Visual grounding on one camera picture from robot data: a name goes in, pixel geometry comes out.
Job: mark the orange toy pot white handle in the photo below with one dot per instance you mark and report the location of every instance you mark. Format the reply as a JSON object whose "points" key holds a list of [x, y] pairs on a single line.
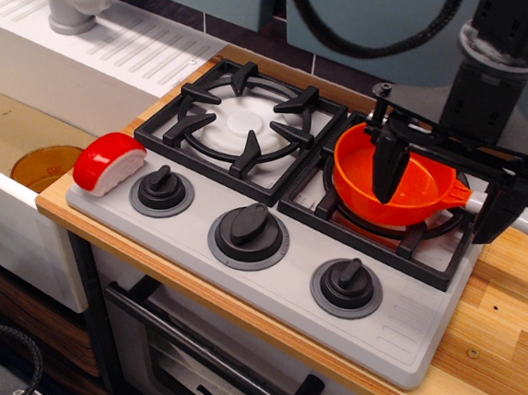
{"points": [[406, 190]]}

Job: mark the grey toy stove top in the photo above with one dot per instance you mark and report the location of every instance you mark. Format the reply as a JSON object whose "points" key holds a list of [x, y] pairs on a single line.
{"points": [[396, 342]]}

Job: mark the black stove knob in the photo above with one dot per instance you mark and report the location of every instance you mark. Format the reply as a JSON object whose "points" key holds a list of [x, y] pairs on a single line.
{"points": [[248, 238], [346, 288], [161, 193]]}

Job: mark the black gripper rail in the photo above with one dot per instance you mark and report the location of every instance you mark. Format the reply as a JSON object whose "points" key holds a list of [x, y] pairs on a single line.
{"points": [[409, 119]]}

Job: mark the black middle stove knob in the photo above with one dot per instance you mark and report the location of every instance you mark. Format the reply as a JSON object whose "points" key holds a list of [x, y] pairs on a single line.
{"points": [[248, 238]]}

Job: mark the amber plastic cup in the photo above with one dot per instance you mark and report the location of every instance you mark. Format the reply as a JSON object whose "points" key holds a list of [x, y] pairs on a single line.
{"points": [[38, 169]]}

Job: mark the black left burner grate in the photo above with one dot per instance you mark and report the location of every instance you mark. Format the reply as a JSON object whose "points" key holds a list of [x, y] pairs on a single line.
{"points": [[168, 134]]}

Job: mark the red white toy sushi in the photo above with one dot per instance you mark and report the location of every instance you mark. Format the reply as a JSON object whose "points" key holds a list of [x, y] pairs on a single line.
{"points": [[107, 162]]}

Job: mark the white left burner disc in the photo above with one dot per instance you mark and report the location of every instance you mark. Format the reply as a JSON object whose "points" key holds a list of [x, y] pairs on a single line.
{"points": [[236, 117]]}

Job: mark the toy oven door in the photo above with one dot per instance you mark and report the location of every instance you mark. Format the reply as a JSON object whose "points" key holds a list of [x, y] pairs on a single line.
{"points": [[213, 359]]}

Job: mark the white toy sink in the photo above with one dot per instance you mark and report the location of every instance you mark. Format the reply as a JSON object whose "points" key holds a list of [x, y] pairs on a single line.
{"points": [[66, 90]]}

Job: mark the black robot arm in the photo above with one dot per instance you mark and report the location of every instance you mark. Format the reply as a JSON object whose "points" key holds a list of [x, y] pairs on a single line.
{"points": [[473, 125]]}

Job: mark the black right stove knob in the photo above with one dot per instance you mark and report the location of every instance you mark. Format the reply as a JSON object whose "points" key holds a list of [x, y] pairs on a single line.
{"points": [[346, 288]]}

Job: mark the black left stove knob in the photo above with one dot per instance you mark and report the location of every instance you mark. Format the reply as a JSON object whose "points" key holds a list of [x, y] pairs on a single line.
{"points": [[161, 193]]}

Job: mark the black right burner grate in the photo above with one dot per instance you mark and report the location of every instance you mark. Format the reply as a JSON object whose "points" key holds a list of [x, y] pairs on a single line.
{"points": [[434, 254]]}

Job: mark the black burner grate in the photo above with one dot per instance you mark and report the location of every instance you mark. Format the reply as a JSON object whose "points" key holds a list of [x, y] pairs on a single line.
{"points": [[434, 254], [168, 134]]}

